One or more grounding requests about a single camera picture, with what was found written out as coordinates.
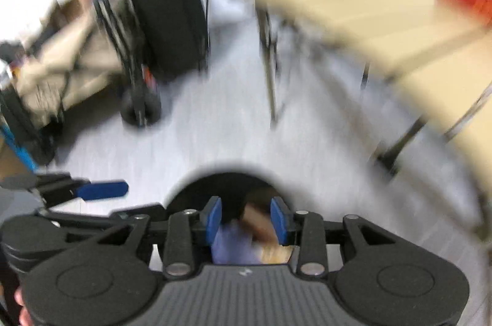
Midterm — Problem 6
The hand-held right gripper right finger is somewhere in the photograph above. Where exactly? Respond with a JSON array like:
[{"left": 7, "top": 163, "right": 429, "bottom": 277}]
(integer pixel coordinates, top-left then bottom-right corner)
[{"left": 270, "top": 196, "right": 397, "bottom": 278}]

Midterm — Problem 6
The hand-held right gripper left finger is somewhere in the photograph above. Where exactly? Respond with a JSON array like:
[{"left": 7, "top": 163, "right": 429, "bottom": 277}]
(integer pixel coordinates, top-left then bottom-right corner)
[{"left": 96, "top": 196, "right": 223, "bottom": 278}]

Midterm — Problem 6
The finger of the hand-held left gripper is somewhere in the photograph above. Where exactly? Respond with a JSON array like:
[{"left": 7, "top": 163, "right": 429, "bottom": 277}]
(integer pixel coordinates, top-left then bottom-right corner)
[
  {"left": 0, "top": 174, "right": 130, "bottom": 210},
  {"left": 36, "top": 202, "right": 167, "bottom": 230}
]

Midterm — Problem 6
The purple and brown wrapper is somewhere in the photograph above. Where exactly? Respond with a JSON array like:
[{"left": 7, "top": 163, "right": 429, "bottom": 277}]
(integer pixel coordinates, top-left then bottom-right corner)
[{"left": 211, "top": 204, "right": 280, "bottom": 265}]

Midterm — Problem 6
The black trash bin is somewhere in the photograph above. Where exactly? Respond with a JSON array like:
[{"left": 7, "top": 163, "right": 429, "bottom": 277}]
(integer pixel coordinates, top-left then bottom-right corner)
[{"left": 165, "top": 161, "right": 297, "bottom": 267}]

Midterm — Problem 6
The person's left hand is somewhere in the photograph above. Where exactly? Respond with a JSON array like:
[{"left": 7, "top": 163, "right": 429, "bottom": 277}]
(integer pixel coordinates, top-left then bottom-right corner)
[{"left": 14, "top": 288, "right": 34, "bottom": 326}]

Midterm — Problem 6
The beige folding wagon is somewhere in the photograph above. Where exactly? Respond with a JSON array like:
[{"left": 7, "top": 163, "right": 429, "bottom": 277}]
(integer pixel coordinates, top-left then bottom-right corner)
[{"left": 0, "top": 0, "right": 163, "bottom": 166}]

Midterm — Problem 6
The black suitcase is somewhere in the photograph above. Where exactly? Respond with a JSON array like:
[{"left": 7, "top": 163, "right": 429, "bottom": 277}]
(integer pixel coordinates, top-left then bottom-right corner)
[{"left": 133, "top": 0, "right": 211, "bottom": 81}]

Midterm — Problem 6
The folding slatted table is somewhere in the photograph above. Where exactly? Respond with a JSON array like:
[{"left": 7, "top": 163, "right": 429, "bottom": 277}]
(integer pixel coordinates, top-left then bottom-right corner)
[{"left": 214, "top": 0, "right": 492, "bottom": 181}]

